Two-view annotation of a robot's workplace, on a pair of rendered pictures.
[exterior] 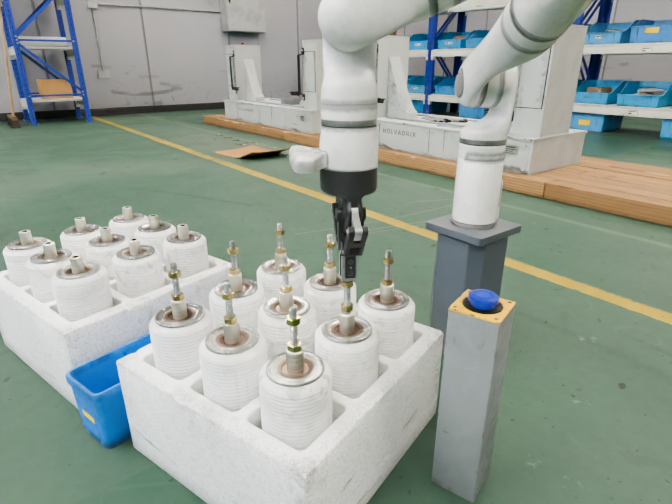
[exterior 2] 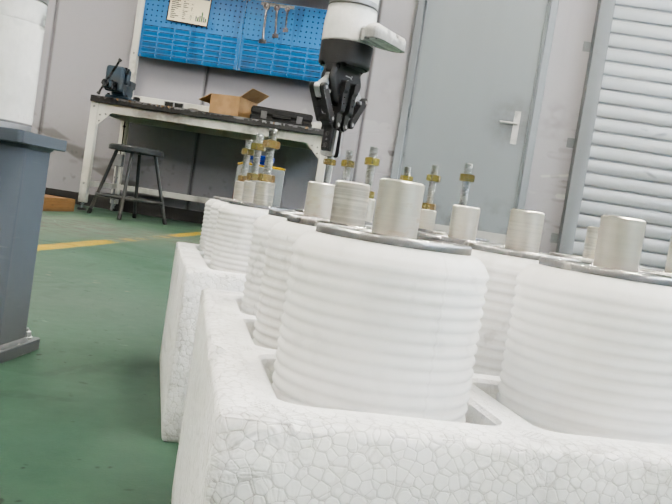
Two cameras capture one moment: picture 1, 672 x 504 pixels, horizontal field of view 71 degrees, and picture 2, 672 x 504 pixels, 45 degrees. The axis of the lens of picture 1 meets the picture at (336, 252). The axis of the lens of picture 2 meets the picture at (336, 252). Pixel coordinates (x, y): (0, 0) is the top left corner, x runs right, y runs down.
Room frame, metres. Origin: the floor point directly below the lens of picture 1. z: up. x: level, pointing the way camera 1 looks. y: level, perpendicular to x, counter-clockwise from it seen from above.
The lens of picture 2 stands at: (1.46, 0.77, 0.26)
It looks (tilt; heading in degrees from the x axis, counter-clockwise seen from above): 3 degrees down; 221
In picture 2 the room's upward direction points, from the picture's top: 9 degrees clockwise
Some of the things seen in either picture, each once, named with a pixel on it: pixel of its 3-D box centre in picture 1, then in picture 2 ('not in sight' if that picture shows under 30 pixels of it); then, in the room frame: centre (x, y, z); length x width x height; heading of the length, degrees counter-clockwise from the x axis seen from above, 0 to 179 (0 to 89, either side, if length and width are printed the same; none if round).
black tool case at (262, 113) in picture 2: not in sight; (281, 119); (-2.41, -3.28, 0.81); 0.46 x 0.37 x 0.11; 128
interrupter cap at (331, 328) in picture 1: (346, 329); not in sight; (0.61, -0.02, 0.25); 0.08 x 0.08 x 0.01
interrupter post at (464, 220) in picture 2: (135, 247); (463, 226); (0.91, 0.42, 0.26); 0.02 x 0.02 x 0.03
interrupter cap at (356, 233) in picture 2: (128, 218); (393, 241); (1.15, 0.53, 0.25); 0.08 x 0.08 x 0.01
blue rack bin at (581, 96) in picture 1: (601, 91); not in sight; (5.00, -2.68, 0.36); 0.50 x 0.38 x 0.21; 128
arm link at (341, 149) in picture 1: (334, 141); (361, 23); (0.60, 0.00, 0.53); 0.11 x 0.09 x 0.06; 101
